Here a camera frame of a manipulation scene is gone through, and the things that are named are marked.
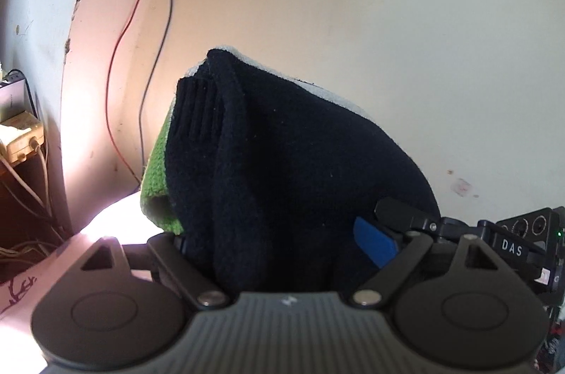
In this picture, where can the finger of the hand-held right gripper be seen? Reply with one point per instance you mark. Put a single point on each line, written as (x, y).
(401, 213)

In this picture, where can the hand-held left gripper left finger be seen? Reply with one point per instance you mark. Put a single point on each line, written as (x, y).
(176, 261)

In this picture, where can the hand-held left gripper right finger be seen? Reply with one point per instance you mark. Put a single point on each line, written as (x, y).
(373, 241)

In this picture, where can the black knitted sock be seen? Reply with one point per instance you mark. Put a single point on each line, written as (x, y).
(287, 158)

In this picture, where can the beige power strip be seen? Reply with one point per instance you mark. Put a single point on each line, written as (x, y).
(20, 138)

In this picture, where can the grey adapter box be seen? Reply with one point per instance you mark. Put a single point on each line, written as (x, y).
(12, 94)

